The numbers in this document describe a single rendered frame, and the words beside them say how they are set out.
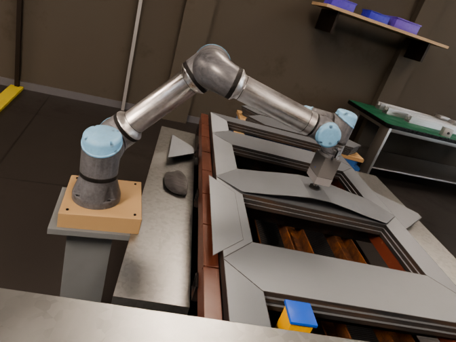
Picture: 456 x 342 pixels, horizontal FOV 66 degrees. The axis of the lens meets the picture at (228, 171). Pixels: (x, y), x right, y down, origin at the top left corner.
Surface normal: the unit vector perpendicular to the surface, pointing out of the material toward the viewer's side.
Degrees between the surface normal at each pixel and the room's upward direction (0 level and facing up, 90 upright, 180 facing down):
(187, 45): 90
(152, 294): 0
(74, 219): 90
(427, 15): 90
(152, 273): 0
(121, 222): 90
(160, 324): 0
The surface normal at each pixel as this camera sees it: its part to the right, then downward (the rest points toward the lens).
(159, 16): 0.22, 0.48
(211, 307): 0.28, -0.87
